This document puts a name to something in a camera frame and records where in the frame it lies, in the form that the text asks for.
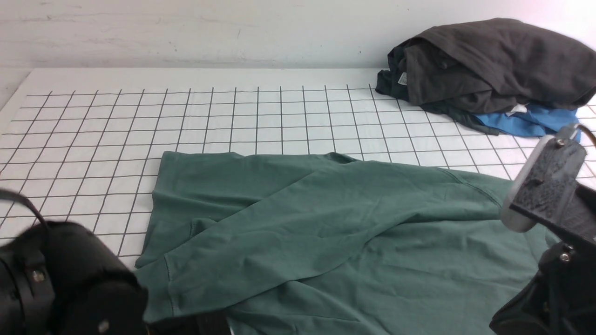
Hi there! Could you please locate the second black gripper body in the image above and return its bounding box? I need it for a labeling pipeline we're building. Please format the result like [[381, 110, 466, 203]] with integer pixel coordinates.
[[489, 242, 596, 335]]

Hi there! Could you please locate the green long-sleeved shirt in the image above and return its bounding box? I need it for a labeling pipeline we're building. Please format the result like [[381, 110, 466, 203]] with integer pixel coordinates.
[[135, 151, 557, 335]]

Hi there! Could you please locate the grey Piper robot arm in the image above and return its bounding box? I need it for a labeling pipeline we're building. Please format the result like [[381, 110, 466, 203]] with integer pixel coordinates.
[[1, 185, 595, 335]]

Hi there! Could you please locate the blue crumpled garment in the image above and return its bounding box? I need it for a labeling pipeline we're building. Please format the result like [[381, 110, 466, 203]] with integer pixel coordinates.
[[474, 104, 579, 138]]

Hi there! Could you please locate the dark grey crumpled garment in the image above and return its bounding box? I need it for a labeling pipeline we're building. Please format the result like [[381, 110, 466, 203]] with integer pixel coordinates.
[[375, 18, 596, 135]]

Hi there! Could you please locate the white grid-pattern table cloth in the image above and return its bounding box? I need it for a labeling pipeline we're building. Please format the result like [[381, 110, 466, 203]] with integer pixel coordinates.
[[0, 68, 596, 270]]

